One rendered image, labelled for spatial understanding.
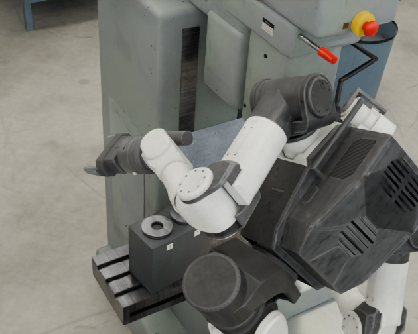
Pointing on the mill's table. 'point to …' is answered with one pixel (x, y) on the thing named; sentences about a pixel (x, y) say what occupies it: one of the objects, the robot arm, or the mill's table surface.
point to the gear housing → (281, 29)
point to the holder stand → (164, 248)
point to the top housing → (331, 14)
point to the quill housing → (280, 66)
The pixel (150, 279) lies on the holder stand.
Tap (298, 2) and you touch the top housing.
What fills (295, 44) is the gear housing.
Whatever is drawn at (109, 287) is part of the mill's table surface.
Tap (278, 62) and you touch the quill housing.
